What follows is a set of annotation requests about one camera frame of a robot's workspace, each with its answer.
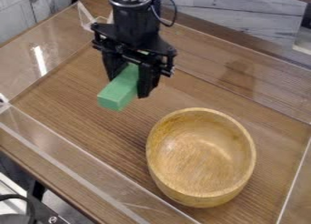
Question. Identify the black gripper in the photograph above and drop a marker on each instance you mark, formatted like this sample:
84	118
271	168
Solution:
131	41

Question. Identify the green rectangular block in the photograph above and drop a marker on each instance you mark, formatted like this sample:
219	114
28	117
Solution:
120	90

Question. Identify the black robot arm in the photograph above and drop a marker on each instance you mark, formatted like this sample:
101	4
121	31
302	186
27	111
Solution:
129	40

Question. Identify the brown wooden bowl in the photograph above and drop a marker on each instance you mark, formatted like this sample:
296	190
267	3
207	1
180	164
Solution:
200	157

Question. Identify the black table leg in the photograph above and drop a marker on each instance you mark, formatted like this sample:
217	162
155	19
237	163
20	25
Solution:
36	190

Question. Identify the black chair part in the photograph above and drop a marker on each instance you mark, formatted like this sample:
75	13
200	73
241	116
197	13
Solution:
21	210

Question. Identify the clear acrylic corner bracket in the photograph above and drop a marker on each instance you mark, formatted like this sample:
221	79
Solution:
88	19

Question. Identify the clear acrylic front wall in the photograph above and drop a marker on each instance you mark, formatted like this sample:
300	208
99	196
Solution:
91	184

